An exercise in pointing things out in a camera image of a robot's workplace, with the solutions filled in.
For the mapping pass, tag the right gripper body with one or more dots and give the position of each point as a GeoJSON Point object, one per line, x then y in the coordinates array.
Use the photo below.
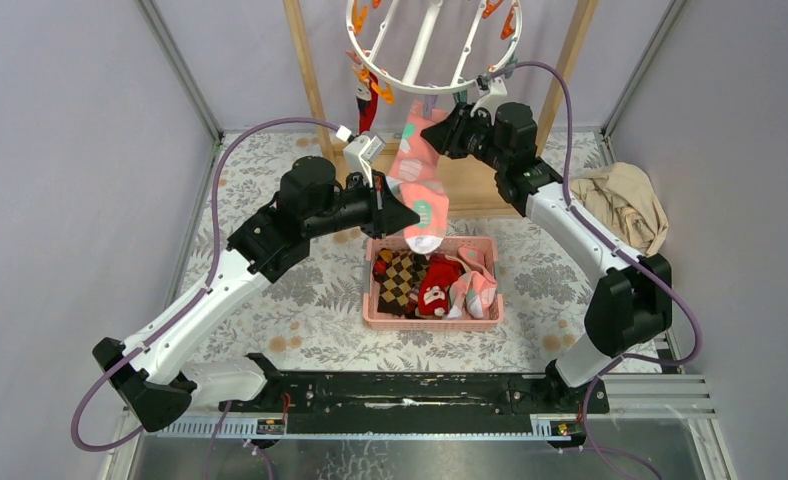
{"type": "Point", "coordinates": [470, 136]}

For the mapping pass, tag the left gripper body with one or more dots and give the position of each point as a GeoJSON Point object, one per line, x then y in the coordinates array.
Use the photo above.
{"type": "Point", "coordinates": [359, 206]}

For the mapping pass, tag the wooden hanger stand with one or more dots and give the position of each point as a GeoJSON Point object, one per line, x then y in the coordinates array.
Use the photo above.
{"type": "Point", "coordinates": [468, 183]}

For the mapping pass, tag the black red yellow argyle sock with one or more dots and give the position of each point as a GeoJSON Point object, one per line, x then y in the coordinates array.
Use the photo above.
{"type": "Point", "coordinates": [381, 264]}

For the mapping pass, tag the pink plastic basket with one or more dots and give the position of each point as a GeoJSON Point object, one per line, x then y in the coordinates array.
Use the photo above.
{"type": "Point", "coordinates": [488, 253]}

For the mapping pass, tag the brown argyle sock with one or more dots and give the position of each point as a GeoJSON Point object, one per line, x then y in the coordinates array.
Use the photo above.
{"type": "Point", "coordinates": [398, 292]}

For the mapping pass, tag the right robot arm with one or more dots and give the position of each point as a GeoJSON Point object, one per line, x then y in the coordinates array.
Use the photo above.
{"type": "Point", "coordinates": [630, 305]}

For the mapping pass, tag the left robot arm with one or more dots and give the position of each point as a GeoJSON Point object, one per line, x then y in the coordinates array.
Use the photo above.
{"type": "Point", "coordinates": [152, 370]}

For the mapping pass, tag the white round clip hanger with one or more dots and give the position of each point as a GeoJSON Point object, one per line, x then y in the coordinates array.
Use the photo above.
{"type": "Point", "coordinates": [430, 47]}

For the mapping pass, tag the floral table mat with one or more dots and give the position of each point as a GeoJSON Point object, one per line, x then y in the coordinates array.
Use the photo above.
{"type": "Point", "coordinates": [312, 318]}

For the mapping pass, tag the beige crumpled cloth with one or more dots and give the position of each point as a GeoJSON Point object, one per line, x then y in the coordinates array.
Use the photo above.
{"type": "Point", "coordinates": [622, 198]}

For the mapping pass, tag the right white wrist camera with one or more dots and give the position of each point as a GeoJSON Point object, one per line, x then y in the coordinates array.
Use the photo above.
{"type": "Point", "coordinates": [492, 93]}

